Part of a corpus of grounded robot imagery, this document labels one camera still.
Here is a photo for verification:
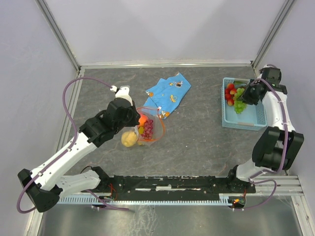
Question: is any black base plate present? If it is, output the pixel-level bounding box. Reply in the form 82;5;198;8
92;176;256;201

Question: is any aluminium frame rail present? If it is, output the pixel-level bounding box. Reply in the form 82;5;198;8
81;59;252;69

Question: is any light blue cable duct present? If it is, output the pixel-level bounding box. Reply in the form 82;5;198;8
58;193;232;207

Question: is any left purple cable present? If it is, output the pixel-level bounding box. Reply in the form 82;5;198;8
16;77;114;214

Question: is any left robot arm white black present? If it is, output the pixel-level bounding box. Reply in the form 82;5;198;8
17;98;140;213

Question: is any purple grapes bunch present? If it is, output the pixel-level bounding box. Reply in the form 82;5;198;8
142;119;154;140

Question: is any clear zip bag orange zipper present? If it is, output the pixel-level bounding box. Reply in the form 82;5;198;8
133;107;165;146

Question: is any red berry cluster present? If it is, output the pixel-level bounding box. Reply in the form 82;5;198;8
224;83;237;106

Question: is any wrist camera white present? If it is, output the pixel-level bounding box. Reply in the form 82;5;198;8
259;64;277;74
110;86;132;105

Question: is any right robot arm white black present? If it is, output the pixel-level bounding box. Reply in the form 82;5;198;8
225;64;304;193

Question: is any green grapes bunch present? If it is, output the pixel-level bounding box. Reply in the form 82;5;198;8
233;88;247;114

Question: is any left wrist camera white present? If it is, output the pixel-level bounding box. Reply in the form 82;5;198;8
110;86;132;105

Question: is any blue plastic basket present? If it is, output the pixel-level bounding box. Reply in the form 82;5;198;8
221;77;267;131

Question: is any orange peach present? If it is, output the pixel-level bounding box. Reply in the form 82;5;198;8
139;114;148;126

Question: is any blue cartoon print cloth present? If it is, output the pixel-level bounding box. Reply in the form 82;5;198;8
144;73;191;119

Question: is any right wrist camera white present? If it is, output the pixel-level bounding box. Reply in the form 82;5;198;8
259;64;277;74

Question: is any yellow banana toy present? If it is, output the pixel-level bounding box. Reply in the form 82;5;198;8
138;126;145;135

